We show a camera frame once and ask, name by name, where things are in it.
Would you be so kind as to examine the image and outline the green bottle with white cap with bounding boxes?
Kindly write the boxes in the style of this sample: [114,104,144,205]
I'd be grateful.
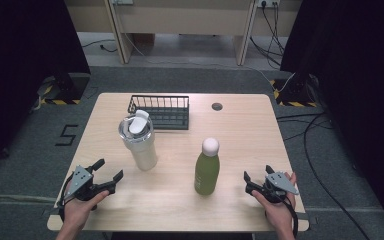
[193,137,221,196]

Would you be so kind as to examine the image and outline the left hand-held gripper black cable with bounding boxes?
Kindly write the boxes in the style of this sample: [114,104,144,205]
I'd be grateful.
[57,173,76,223]

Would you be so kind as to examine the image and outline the long black floor cable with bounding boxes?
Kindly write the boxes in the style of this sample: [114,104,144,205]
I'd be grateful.
[302,112,372,240]

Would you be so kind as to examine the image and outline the black curtain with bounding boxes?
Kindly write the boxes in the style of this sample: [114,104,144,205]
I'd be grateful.
[279,0,384,238]
[0,0,92,171]

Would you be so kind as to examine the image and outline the right hand-held gripper black cable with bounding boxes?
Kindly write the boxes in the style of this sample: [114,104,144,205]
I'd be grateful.
[281,196,299,238]

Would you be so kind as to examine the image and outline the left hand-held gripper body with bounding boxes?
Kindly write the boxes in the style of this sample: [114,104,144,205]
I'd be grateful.
[63,165,102,202]

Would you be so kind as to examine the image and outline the white tumbler with flip lid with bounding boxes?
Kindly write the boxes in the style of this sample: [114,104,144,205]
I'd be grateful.
[118,109,159,172]

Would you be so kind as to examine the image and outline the hanging black cables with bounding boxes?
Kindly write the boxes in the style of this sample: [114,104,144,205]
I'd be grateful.
[249,2,287,68]

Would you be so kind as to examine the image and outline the black wire rack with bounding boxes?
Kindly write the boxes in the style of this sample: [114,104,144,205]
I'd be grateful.
[127,94,191,131]

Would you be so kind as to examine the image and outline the stand base with striped tape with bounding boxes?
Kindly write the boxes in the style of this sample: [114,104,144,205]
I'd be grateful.
[269,72,318,108]
[34,72,92,106]

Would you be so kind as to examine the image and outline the person's left hand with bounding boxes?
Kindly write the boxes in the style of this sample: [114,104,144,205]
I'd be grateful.
[62,189,110,232]

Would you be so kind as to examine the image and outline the white wall socket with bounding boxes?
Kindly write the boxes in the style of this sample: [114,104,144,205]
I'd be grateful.
[257,0,281,8]

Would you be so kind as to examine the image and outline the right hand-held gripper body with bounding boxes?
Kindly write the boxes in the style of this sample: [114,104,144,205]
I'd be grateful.
[262,171,300,204]

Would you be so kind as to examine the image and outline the person's right hand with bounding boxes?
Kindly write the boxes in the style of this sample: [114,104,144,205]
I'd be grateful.
[251,171,298,234]

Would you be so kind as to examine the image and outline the hand-held gripper black cable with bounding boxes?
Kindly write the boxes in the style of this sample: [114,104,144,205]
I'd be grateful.
[57,173,76,223]
[281,196,299,238]

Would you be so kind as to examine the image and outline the short black floor cable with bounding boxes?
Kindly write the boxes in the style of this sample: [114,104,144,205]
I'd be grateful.
[81,39,119,54]

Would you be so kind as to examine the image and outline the beige wooden desk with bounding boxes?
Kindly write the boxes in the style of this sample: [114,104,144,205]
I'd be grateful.
[63,0,304,66]

